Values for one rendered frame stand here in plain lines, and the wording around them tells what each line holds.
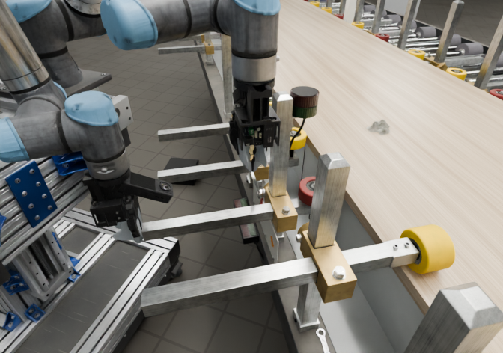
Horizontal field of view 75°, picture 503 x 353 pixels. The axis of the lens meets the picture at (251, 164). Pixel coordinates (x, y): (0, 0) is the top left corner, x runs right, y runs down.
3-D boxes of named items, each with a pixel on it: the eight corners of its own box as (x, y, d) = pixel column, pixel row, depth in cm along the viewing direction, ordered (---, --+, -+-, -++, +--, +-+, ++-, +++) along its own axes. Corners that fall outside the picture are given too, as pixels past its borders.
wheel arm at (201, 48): (159, 55, 197) (157, 48, 194) (159, 54, 199) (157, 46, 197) (230, 51, 204) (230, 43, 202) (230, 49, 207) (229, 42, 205)
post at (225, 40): (224, 118, 151) (219, 13, 125) (223, 114, 155) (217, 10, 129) (234, 117, 152) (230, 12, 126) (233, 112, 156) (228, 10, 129)
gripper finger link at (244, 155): (242, 187, 66) (241, 148, 60) (236, 170, 70) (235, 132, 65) (257, 185, 66) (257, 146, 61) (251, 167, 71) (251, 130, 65)
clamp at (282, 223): (276, 232, 79) (277, 218, 76) (262, 197, 89) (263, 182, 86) (299, 229, 80) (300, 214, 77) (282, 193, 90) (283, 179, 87)
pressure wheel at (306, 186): (302, 232, 82) (306, 197, 75) (291, 210, 88) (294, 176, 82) (331, 226, 84) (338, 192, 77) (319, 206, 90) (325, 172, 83)
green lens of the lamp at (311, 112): (293, 120, 68) (294, 110, 67) (285, 107, 73) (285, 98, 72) (320, 117, 70) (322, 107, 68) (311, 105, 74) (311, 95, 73)
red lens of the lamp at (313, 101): (295, 108, 67) (296, 99, 66) (286, 96, 72) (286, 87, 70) (322, 105, 68) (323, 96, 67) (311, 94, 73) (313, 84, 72)
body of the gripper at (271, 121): (239, 154, 59) (238, 90, 52) (230, 130, 66) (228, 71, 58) (280, 149, 60) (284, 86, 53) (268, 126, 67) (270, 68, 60)
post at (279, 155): (269, 253, 94) (277, 97, 66) (266, 244, 97) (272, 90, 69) (281, 250, 95) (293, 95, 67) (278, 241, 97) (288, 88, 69)
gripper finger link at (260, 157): (257, 185, 66) (257, 146, 61) (251, 167, 71) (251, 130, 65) (272, 182, 67) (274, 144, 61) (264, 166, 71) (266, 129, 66)
